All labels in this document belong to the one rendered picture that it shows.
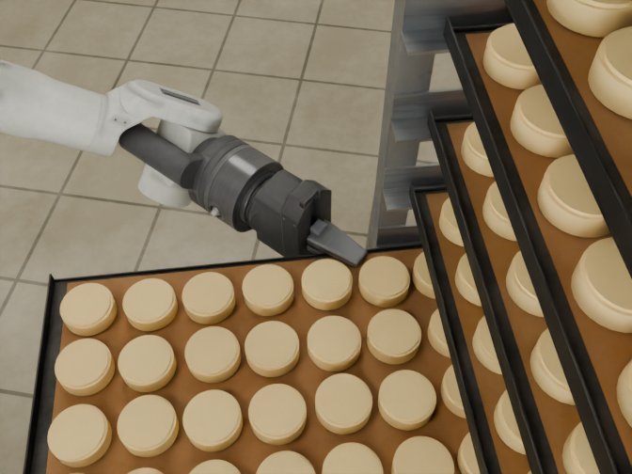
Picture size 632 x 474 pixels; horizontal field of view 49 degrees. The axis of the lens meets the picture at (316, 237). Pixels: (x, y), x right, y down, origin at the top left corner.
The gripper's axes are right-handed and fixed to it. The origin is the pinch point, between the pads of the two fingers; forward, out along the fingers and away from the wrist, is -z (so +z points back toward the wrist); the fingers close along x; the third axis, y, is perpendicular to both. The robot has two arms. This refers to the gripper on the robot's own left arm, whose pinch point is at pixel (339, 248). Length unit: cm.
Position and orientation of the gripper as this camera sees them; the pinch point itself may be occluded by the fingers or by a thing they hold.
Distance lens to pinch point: 72.0
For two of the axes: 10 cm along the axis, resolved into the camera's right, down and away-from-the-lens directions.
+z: -7.8, -5.0, 3.7
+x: 0.0, -5.9, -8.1
